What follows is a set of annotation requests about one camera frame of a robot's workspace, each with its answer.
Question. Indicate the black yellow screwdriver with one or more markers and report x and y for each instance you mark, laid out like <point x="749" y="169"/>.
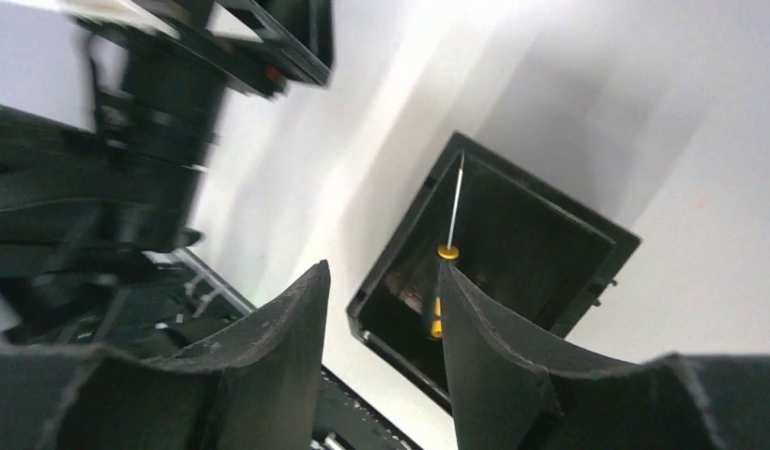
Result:
<point x="446" y="253"/>

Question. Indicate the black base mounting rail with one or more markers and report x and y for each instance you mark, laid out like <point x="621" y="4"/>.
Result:
<point x="345" y="420"/>

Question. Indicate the black plastic bin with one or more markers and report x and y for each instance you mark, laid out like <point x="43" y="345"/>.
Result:
<point x="523" y="242"/>

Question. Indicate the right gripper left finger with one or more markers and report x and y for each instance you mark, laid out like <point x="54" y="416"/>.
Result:
<point x="252" y="385"/>

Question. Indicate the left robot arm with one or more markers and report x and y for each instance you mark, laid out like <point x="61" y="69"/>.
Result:
<point x="80" y="210"/>

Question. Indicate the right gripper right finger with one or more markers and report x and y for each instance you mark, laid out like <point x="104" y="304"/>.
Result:
<point x="514" y="385"/>

